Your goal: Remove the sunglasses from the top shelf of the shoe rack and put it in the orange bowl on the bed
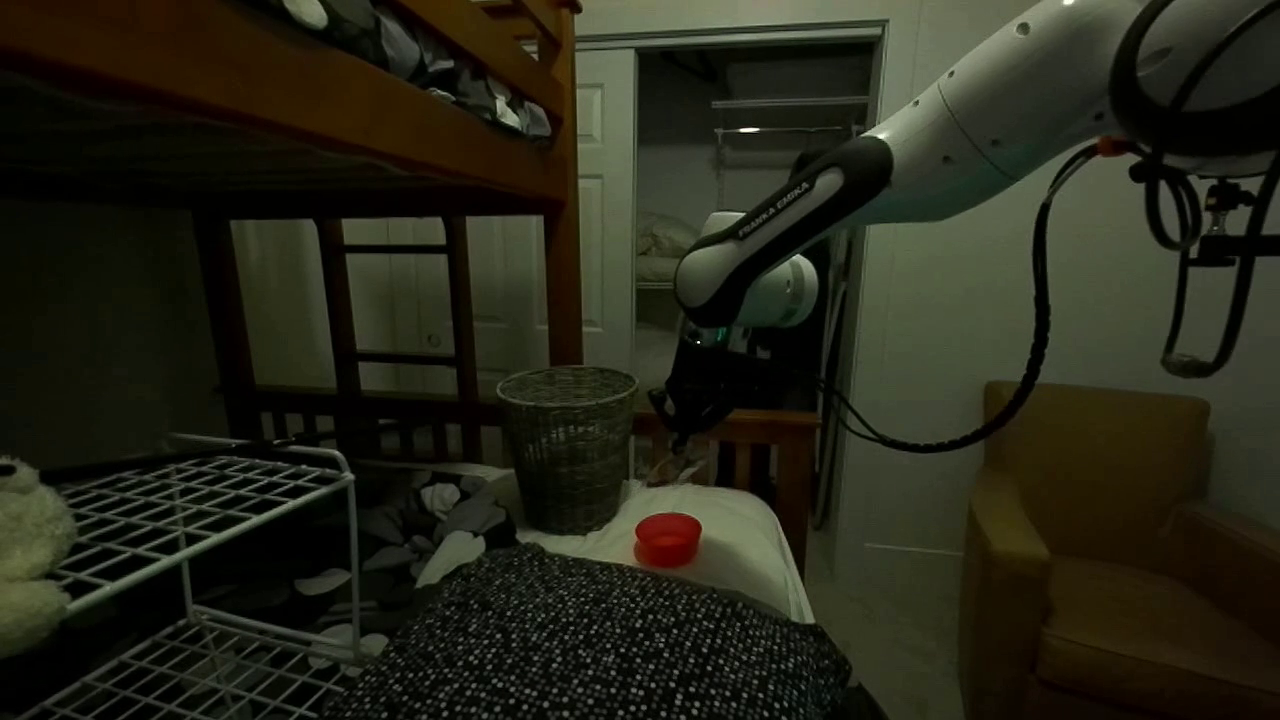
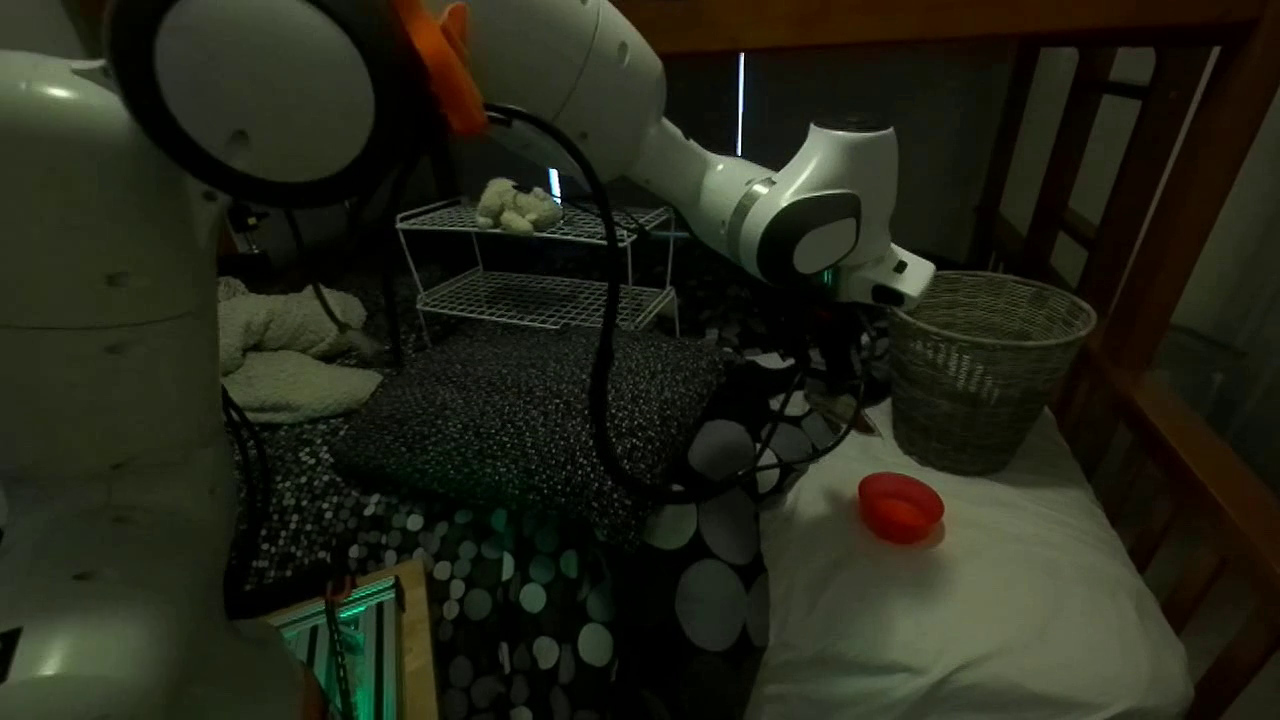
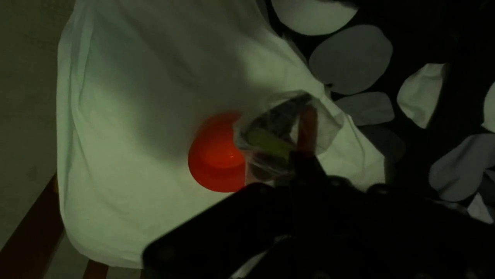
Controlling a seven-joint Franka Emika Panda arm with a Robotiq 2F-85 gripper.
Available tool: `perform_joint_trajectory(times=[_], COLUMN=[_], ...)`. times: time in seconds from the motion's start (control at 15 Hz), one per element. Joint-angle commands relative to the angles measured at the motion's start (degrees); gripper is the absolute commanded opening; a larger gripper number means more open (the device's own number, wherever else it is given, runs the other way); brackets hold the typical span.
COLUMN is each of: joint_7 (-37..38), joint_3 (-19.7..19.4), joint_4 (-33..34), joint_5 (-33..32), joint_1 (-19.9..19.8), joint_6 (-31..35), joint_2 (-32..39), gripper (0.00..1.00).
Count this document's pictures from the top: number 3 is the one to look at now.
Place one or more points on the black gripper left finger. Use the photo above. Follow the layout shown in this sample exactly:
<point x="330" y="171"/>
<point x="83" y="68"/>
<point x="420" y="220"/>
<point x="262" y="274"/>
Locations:
<point x="307" y="129"/>

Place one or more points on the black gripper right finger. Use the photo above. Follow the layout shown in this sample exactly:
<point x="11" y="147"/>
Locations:
<point x="321" y="164"/>

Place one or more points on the sunglasses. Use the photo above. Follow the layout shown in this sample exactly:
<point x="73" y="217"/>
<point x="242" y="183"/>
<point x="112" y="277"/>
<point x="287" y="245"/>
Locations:
<point x="273" y="140"/>

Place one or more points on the orange plastic bowl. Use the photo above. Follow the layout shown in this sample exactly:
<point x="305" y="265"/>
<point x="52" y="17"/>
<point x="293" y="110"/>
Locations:
<point x="216" y="155"/>

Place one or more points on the black polka dot blanket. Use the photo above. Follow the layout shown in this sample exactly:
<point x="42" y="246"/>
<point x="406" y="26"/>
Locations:
<point x="412" y="102"/>

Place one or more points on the white pillow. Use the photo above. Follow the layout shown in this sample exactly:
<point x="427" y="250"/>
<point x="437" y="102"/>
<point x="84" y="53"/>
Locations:
<point x="140" y="129"/>

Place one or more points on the wooden bunk bed frame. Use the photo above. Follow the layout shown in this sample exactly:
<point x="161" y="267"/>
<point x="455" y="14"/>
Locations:
<point x="36" y="242"/>

